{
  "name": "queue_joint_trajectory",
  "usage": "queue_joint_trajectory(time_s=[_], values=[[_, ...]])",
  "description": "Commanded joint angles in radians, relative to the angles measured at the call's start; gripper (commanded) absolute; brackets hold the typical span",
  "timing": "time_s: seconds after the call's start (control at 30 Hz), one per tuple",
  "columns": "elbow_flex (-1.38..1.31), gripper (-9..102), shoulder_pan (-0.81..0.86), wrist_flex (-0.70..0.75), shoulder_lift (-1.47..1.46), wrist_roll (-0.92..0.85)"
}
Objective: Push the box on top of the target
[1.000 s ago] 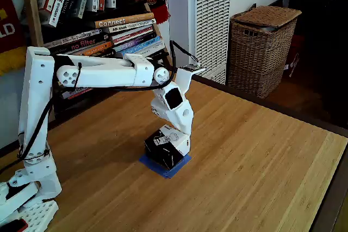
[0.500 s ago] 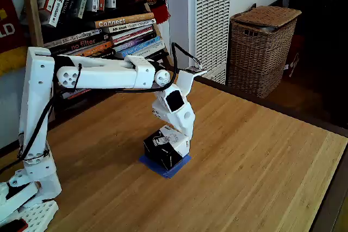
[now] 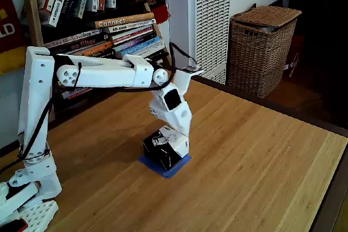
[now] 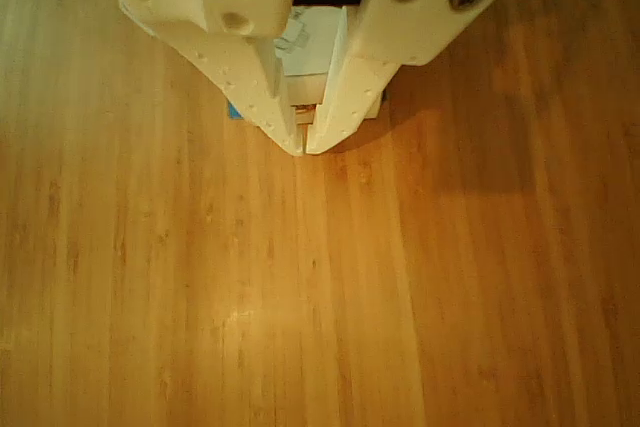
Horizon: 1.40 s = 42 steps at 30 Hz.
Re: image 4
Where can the black and white cardboard box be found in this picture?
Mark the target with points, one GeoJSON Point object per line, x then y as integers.
{"type": "Point", "coordinates": [312, 47]}

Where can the blue tape square target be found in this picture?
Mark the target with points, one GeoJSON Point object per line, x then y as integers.
{"type": "Point", "coordinates": [234, 112]}

